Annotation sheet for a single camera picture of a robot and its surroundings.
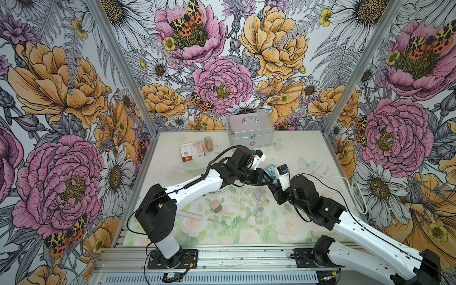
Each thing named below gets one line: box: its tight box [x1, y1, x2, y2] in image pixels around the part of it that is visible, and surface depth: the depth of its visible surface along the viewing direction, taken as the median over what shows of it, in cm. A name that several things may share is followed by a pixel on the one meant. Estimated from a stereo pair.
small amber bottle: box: [204, 135, 214, 153], surface depth 114 cm
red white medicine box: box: [179, 140, 207, 163], surface depth 108 cm
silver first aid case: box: [227, 112, 275, 150], surface depth 108 cm
